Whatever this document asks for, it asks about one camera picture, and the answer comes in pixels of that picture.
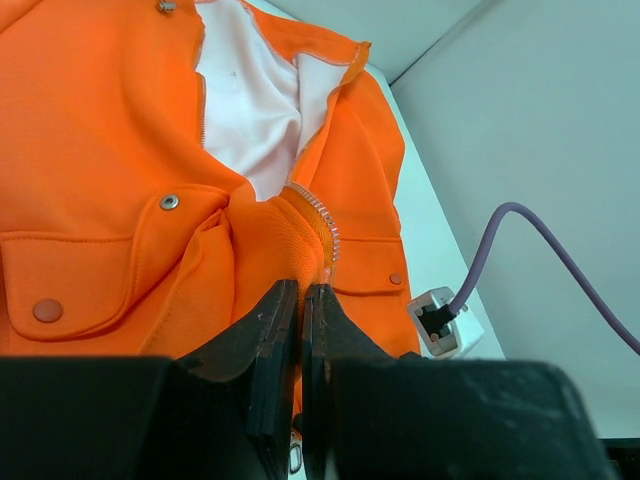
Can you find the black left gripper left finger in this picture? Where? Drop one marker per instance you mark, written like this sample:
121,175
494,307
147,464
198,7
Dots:
223,411

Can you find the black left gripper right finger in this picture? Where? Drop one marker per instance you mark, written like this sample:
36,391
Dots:
367,415

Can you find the orange jacket with pink lining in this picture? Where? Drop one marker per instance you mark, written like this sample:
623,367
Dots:
165,163

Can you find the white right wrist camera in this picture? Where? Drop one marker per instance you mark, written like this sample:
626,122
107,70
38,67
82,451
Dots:
443,335

